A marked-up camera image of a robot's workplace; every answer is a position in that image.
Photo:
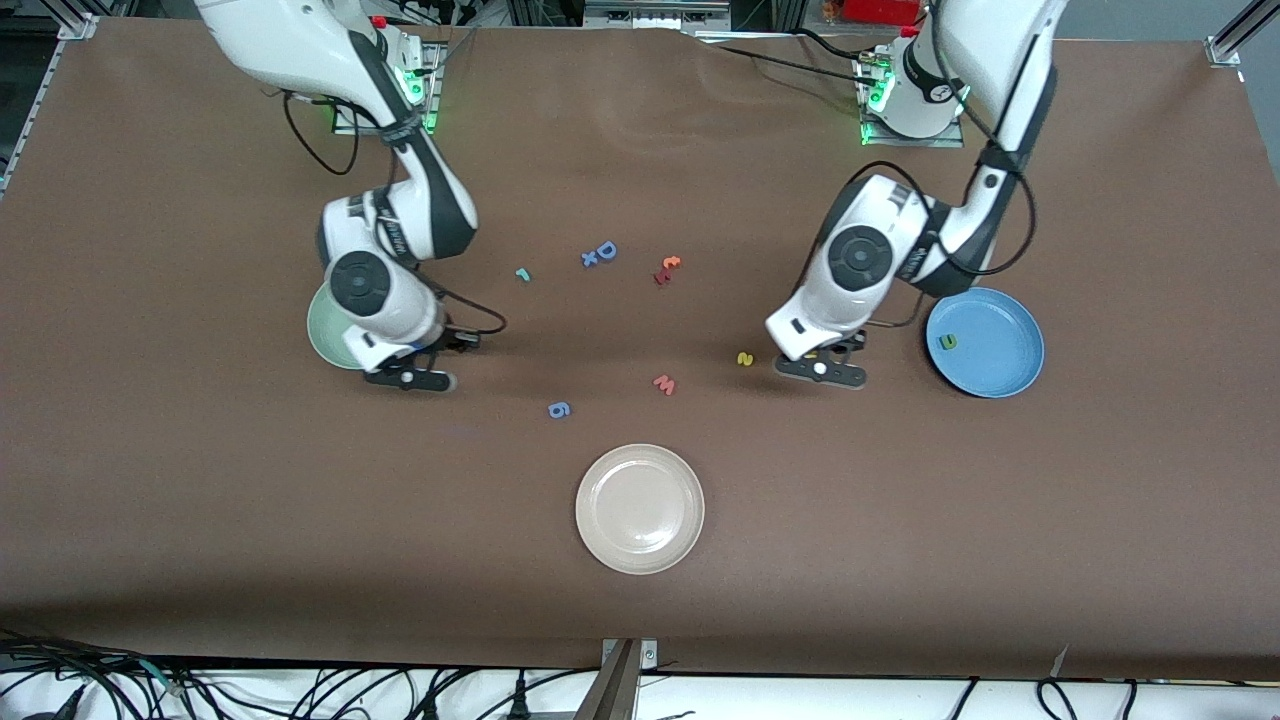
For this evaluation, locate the aluminium frame post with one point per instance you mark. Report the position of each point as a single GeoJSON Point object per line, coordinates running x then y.
{"type": "Point", "coordinates": [1225, 48]}

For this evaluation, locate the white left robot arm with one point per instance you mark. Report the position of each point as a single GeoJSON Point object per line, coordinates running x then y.
{"type": "Point", "coordinates": [1000, 50]}

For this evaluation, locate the red box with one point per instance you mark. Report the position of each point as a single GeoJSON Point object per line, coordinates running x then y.
{"type": "Point", "coordinates": [880, 10]}

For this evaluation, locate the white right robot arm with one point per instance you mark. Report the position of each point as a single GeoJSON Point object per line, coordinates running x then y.
{"type": "Point", "coordinates": [290, 40]}

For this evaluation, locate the metal equipment rack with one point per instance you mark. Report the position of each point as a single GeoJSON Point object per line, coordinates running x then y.
{"type": "Point", "coordinates": [650, 12]}

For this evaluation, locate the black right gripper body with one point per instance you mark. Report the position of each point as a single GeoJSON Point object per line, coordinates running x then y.
{"type": "Point", "coordinates": [451, 340]}

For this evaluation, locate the beige plate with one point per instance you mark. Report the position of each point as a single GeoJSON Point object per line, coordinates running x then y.
{"type": "Point", "coordinates": [640, 508]}

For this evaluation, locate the aluminium table frame rail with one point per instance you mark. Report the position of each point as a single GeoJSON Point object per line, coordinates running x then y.
{"type": "Point", "coordinates": [80, 25]}

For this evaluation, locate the brown table cover sheet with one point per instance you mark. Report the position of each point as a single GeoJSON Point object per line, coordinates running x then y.
{"type": "Point", "coordinates": [200, 500]}

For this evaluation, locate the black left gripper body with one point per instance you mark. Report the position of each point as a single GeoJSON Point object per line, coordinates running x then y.
{"type": "Point", "coordinates": [853, 343]}

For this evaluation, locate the blue foam letter D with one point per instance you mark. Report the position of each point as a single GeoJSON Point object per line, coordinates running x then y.
{"type": "Point", "coordinates": [600, 248]}

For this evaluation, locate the pale green plate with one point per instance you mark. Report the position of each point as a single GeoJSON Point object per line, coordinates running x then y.
{"type": "Point", "coordinates": [322, 330]}

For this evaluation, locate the blue plate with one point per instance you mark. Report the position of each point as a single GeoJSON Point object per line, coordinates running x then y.
{"type": "Point", "coordinates": [1000, 350]}

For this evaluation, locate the metal table edge bracket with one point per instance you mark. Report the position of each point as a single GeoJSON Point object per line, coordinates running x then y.
{"type": "Point", "coordinates": [622, 680]}

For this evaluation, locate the pink foam letter w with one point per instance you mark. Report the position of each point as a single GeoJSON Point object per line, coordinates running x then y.
{"type": "Point", "coordinates": [664, 386]}

